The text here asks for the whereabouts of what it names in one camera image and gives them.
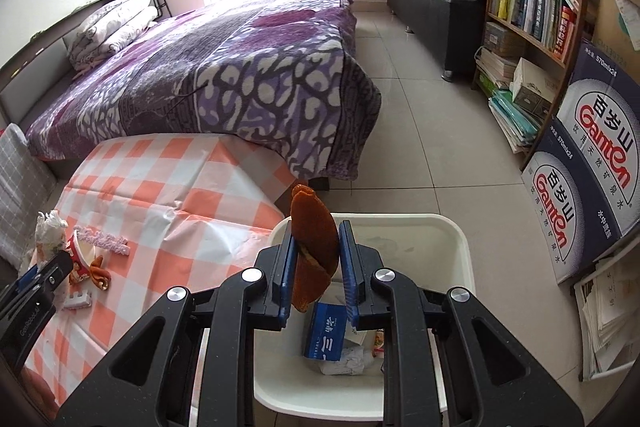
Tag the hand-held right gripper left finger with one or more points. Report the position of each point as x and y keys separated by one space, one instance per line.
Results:
x=286 y=277

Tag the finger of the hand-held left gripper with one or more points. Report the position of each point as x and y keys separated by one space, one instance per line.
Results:
x=27 y=278
x=55 y=274

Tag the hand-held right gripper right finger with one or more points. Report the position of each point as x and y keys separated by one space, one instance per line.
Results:
x=347 y=277

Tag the dried orange peel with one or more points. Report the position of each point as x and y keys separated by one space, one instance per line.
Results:
x=100 y=274
x=312 y=227

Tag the blue tissue box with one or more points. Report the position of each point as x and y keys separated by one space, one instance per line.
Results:
x=325 y=332

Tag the white plastic bin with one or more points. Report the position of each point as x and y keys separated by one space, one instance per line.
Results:
x=415 y=247

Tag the red striped paper cup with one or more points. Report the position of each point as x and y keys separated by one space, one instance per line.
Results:
x=82 y=257

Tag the white crenellated plastic piece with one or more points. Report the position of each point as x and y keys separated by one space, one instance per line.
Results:
x=77 y=301

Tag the crumpled white plastic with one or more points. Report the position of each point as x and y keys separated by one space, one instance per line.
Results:
x=50 y=232

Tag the lilac scalloped strip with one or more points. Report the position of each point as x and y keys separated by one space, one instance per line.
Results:
x=102 y=241

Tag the colourful snack wrapper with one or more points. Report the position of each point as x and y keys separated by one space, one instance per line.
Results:
x=379 y=343

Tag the grey checked fabric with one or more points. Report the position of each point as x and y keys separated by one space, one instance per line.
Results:
x=20 y=187

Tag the orange checked tablecloth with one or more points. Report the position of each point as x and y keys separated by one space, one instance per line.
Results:
x=150 y=187

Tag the grey bed headboard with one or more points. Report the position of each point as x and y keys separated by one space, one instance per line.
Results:
x=30 y=67

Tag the stack of flat books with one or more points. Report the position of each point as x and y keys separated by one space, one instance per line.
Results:
x=510 y=117

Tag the bed with purple blanket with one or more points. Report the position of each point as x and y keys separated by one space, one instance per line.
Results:
x=225 y=57

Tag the folded floral quilt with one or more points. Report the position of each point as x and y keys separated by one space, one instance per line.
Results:
x=110 y=24

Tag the stack of white papers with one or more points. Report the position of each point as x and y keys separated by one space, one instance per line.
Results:
x=610 y=317

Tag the beige tissue box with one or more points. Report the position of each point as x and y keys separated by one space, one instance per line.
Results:
x=535 y=87

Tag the black bench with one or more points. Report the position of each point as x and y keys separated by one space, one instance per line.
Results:
x=435 y=17

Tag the grey box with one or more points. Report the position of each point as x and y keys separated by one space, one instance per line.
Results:
x=502 y=39

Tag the row of books with dictionary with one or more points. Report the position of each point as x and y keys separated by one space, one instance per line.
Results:
x=530 y=2

